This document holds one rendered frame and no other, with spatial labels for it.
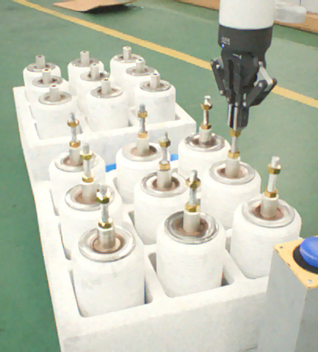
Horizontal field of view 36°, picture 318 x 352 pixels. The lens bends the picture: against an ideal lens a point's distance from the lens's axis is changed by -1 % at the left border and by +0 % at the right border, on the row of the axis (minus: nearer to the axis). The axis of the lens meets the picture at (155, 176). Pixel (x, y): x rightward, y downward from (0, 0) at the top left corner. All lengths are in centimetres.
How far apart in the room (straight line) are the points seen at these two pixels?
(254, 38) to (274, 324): 37
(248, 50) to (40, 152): 56
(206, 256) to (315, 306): 17
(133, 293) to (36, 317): 30
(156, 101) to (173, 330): 61
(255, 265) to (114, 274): 21
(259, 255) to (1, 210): 69
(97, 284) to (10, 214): 59
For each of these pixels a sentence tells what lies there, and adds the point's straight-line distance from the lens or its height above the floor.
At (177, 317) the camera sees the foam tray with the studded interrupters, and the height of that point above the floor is 17.
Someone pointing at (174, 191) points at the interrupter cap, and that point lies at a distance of 74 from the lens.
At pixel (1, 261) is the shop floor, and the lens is 105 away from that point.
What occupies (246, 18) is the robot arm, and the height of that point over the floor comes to 51.
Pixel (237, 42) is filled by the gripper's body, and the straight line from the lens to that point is 69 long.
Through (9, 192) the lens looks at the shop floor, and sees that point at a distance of 127.
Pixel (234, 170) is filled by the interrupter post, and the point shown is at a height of 26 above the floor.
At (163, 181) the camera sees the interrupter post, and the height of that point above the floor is 26.
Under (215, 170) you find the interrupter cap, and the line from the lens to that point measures 80.
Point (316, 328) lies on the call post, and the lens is 56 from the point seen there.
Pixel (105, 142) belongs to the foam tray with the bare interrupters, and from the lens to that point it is 110.
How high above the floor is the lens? 65
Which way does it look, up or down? 30 degrees down
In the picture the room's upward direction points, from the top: straight up
